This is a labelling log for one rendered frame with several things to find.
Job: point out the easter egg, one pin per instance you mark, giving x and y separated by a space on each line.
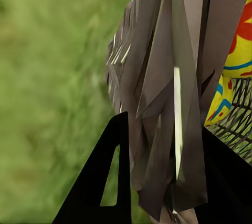
239 60
225 103
216 101

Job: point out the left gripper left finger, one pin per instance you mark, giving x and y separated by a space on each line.
82 205

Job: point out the wicker basket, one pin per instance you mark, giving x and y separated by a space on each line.
163 66

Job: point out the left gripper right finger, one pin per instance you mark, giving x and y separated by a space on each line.
229 184

